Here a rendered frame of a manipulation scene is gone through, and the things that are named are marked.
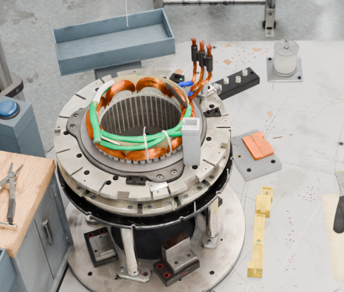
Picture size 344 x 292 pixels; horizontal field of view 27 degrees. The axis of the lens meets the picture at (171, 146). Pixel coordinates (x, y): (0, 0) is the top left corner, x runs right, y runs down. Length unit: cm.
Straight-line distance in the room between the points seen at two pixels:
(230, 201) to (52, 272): 40
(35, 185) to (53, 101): 171
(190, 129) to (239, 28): 209
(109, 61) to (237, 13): 184
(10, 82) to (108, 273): 51
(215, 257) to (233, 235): 7
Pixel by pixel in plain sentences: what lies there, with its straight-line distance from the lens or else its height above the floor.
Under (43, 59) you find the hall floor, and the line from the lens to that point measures 319.
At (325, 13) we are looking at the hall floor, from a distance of 336.
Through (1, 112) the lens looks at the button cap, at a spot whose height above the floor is 104.
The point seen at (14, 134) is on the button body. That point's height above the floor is 101.
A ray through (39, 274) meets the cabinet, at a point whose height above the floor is 89.
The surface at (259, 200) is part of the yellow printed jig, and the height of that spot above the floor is 81.
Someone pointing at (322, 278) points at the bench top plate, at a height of 78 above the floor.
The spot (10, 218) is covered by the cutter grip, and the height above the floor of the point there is 109.
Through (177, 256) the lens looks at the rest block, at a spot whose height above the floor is 84.
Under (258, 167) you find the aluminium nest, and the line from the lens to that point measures 164.
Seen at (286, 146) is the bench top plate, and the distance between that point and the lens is 171.
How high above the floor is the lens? 205
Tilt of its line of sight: 48 degrees down
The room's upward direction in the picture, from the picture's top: 4 degrees counter-clockwise
